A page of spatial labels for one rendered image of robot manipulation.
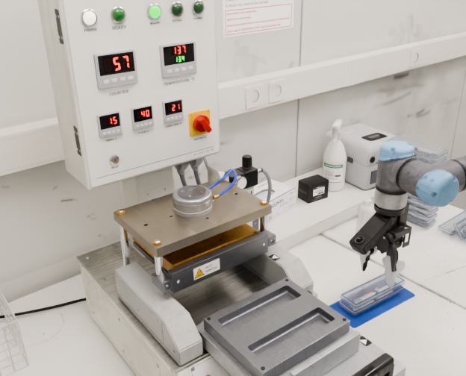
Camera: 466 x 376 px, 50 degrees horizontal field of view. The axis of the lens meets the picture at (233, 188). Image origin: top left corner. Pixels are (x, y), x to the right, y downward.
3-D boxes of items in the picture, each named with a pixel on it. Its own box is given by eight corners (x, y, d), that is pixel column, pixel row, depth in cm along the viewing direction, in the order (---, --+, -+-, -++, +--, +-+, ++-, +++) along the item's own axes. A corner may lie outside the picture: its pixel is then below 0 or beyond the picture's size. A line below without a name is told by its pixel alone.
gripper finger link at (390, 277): (412, 283, 126) (405, 248, 125) (396, 291, 123) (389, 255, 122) (402, 280, 128) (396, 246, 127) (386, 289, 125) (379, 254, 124)
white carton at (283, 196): (223, 221, 163) (222, 201, 159) (268, 196, 178) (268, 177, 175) (252, 233, 155) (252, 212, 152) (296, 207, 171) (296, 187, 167)
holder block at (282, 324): (203, 329, 91) (203, 317, 90) (286, 287, 101) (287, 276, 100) (262, 386, 79) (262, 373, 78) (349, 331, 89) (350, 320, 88)
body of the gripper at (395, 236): (409, 248, 126) (416, 204, 121) (386, 259, 122) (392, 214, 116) (385, 235, 132) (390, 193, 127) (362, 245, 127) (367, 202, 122)
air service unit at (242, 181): (212, 216, 128) (210, 163, 122) (256, 201, 136) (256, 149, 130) (224, 224, 124) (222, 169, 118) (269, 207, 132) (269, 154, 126)
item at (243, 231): (133, 245, 108) (128, 206, 104) (217, 215, 119) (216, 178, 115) (175, 283, 95) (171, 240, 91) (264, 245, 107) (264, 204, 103)
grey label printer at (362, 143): (319, 171, 198) (321, 129, 190) (355, 160, 207) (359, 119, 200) (366, 193, 179) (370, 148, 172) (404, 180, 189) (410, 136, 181)
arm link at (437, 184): (476, 168, 106) (435, 152, 115) (436, 178, 101) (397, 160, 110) (469, 202, 109) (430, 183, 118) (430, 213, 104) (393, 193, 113)
